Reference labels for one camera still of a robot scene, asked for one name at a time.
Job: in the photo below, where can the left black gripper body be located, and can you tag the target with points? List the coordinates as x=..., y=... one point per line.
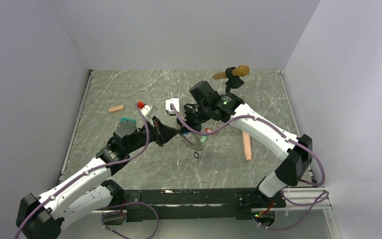
x=154, y=132

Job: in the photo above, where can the black base frame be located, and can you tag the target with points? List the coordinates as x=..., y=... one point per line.
x=167, y=204

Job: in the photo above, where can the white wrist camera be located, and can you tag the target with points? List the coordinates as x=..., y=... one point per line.
x=173, y=106
x=149, y=111

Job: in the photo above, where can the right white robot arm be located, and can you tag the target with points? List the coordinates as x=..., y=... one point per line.
x=292, y=150

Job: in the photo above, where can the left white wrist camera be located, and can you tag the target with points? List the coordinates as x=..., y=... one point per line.
x=149, y=111

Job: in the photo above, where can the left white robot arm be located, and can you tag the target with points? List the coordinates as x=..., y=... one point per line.
x=91, y=188

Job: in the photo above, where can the tan wooden block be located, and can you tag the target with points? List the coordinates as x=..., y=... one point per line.
x=116, y=109

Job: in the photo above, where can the green key tag with key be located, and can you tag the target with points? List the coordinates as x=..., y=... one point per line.
x=203, y=139

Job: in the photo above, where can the pink wooden cylinder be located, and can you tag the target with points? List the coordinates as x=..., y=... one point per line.
x=247, y=146

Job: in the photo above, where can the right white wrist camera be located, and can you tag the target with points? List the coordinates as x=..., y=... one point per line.
x=173, y=106

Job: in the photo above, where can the teal block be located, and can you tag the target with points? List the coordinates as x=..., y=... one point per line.
x=127, y=120

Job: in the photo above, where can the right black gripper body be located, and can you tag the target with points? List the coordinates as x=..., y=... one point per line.
x=194, y=118

